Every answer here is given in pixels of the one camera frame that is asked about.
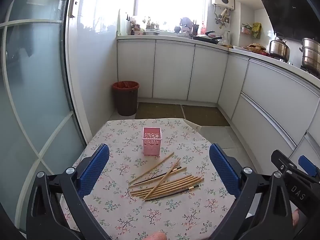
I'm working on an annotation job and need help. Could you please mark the black range hood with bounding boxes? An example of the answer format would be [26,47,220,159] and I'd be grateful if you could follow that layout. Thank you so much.
[252,0,320,42]

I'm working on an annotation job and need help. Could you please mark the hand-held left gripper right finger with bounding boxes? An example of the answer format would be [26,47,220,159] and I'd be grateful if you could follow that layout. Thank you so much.
[209,144,300,240]

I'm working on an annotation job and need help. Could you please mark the water heater pipes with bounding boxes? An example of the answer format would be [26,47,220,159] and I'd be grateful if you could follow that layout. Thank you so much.
[214,4,230,29]

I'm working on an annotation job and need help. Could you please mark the white kitchen cabinet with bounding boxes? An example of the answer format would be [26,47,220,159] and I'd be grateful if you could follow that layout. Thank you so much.
[116,35,229,104]
[217,49,320,180]

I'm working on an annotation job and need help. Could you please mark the frosted glass door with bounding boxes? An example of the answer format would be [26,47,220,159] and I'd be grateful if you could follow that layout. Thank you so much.
[0,0,88,230]

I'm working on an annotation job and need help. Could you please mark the pale green cutting board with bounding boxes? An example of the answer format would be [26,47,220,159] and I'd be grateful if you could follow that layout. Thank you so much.
[117,9,128,37]

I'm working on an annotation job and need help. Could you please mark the steel kettle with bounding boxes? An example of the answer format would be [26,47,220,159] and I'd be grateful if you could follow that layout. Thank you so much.
[269,36,291,61]

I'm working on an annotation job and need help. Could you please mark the grey rounded object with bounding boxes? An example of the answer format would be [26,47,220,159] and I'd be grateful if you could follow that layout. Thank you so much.
[180,17,192,33]

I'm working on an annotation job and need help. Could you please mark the black frying pan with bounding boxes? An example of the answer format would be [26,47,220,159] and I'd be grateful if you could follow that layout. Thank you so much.
[192,31,223,45]

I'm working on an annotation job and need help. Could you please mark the olive floor mat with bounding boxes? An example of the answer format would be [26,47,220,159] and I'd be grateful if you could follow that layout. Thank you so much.
[135,102,185,120]
[182,105,230,127]

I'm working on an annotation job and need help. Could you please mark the person's left hand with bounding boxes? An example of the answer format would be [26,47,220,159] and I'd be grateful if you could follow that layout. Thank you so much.
[146,231,167,240]

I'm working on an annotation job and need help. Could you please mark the bright kitchen window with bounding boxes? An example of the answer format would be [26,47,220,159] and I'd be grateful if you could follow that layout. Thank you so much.
[134,0,213,33]

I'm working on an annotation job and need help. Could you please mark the small windowsill plants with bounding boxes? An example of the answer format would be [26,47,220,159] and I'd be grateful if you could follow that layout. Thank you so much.
[142,16,160,30]

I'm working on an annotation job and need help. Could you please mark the dark chopstick with gold band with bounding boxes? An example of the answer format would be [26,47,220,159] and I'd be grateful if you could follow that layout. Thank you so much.
[144,185,200,202]
[133,166,182,186]

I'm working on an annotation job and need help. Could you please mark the woven basket with food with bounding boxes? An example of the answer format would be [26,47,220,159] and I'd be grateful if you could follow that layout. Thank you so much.
[247,43,267,53]

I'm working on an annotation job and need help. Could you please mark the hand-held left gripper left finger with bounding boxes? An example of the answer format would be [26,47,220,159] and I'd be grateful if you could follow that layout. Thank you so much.
[26,144,113,240]

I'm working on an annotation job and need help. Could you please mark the steel steamer pot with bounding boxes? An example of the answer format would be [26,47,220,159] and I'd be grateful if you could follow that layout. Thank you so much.
[299,37,320,71]

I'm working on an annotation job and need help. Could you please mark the floral tablecloth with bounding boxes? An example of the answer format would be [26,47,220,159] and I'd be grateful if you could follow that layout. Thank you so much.
[60,118,253,240]

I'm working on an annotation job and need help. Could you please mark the brown trash bin red liner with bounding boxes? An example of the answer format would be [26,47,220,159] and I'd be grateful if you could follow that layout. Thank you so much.
[112,81,140,117]

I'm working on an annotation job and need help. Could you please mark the yellow bag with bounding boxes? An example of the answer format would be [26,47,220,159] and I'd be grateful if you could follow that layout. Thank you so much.
[251,22,262,39]

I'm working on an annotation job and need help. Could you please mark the pink perforated utensil holder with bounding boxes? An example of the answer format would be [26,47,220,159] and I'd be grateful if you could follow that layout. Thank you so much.
[142,127,163,157]

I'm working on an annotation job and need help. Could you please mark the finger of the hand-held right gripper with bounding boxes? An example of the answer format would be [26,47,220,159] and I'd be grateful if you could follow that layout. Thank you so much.
[298,155,318,176]
[271,149,320,185]

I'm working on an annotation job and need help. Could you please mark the person's right hand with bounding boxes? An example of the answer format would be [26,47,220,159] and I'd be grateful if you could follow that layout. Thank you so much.
[292,208,308,230]

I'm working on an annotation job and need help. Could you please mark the gas stove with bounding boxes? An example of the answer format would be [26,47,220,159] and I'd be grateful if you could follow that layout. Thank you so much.
[300,65,320,79]

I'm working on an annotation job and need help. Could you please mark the pile of bamboo chopsticks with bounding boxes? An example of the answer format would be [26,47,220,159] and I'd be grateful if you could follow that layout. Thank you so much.
[129,152,205,202]

